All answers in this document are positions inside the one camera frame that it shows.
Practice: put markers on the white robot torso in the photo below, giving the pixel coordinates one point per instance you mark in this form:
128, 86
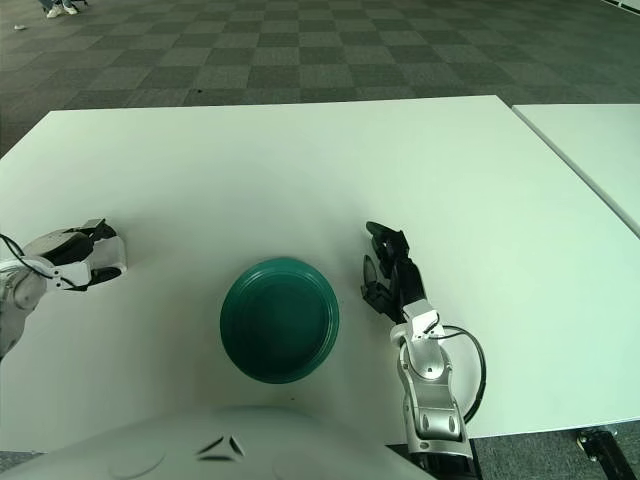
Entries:
200, 445

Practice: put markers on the white sneaker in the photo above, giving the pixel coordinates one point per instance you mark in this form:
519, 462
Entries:
69, 9
54, 13

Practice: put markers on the person leg in jeans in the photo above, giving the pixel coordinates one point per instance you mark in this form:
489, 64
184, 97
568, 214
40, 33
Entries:
47, 4

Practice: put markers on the black table leg base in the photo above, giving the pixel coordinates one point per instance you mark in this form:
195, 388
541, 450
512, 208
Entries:
602, 450

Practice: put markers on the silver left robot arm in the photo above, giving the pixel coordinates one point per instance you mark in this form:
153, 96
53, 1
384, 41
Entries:
20, 300

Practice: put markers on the white furniture base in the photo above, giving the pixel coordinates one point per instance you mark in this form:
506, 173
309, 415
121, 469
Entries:
616, 3

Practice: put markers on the green round plate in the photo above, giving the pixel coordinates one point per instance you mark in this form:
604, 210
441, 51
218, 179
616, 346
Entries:
280, 320

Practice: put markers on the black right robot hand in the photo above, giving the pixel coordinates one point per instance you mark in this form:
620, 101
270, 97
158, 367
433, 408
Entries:
407, 285

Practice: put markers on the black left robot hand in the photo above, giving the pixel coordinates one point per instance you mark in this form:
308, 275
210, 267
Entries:
60, 245

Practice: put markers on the adjacent white table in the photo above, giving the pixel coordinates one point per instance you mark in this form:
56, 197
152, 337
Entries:
600, 145

